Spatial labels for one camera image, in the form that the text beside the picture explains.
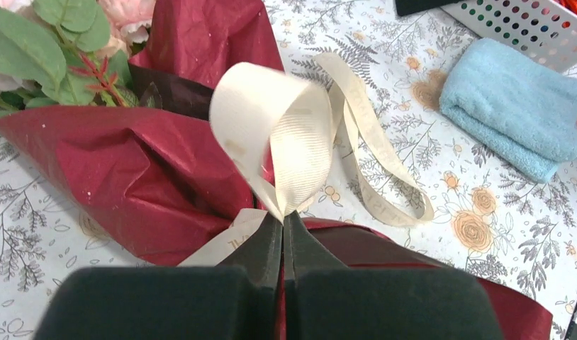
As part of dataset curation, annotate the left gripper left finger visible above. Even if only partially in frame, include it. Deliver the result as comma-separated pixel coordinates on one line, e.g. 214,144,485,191
34,215,282,340

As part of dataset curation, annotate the dark red wrapping paper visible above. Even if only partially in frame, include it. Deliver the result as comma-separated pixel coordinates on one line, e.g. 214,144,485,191
0,0,554,340

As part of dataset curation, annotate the floral patterned table mat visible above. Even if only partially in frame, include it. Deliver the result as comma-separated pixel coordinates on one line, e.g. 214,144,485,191
0,1,577,339

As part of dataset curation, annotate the white plastic basket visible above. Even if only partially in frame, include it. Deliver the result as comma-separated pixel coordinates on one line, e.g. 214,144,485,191
442,0,577,73

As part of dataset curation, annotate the cream ribbon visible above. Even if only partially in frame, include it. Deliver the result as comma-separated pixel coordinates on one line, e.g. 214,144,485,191
183,52,417,266

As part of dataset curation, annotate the pink fake flower bunch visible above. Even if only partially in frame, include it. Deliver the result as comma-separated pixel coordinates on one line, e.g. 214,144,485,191
0,0,155,117

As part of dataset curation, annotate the light blue folded cloth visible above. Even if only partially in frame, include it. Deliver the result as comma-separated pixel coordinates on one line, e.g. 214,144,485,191
439,38,577,183

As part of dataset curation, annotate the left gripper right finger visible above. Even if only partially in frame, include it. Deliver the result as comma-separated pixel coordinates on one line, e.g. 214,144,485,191
284,213,503,339

